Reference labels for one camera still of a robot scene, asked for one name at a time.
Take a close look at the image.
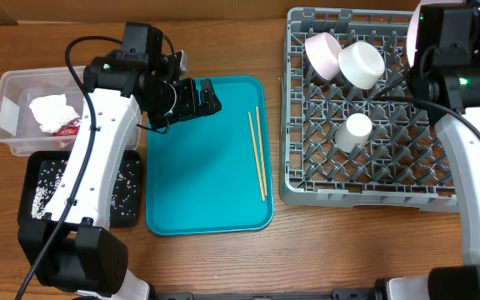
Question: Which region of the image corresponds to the white rice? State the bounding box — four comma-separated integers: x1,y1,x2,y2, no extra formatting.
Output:
31,159,142,228

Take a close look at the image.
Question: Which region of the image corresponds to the white bowl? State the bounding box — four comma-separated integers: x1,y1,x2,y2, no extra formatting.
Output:
305,32,342,81

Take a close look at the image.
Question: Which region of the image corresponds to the white cup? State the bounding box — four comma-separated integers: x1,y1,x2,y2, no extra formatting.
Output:
335,113,373,153

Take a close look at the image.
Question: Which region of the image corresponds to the small white plate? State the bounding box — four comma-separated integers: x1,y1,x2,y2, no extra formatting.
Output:
337,42,385,89

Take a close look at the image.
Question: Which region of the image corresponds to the large white plate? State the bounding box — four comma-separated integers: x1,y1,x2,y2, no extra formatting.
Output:
405,0,480,68

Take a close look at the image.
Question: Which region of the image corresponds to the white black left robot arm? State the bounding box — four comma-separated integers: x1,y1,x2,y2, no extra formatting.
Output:
18,22,222,299

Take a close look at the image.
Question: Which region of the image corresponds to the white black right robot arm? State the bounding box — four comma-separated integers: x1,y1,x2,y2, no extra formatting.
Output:
372,1,480,299

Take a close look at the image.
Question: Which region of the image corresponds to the clear plastic waste bin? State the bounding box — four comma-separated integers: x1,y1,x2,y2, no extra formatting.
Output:
0,65,143,158

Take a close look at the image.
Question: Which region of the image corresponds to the grey dishwasher rack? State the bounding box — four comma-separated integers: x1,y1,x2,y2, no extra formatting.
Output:
279,7,459,213

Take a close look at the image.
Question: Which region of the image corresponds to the right wooden chopstick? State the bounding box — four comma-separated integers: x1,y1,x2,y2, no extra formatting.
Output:
256,107,268,199

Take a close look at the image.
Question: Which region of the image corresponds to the teal serving tray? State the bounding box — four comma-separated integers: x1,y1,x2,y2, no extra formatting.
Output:
145,76,274,236

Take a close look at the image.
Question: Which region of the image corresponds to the red snack wrapper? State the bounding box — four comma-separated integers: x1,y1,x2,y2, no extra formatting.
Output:
53,118,81,150

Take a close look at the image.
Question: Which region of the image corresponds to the white paper napkin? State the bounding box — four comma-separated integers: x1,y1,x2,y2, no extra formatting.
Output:
29,94,80,133

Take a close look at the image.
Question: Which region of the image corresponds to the black rectangular tray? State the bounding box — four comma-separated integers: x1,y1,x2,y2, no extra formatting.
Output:
17,150,142,228

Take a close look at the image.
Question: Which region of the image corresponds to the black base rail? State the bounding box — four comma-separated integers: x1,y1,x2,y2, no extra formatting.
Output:
157,287,383,300

